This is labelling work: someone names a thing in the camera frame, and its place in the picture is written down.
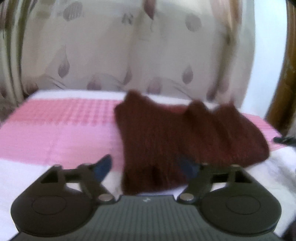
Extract dark red knitted garment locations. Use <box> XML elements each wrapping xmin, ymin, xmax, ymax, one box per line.
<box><xmin>114</xmin><ymin>91</ymin><xmax>269</xmax><ymax>195</ymax></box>

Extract pink checked bed sheet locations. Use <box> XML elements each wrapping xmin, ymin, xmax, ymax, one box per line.
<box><xmin>1</xmin><ymin>90</ymin><xmax>295</xmax><ymax>240</ymax></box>

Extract beige leaf print curtain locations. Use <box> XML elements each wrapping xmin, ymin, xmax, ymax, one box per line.
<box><xmin>1</xmin><ymin>1</ymin><xmax>255</xmax><ymax>107</ymax></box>

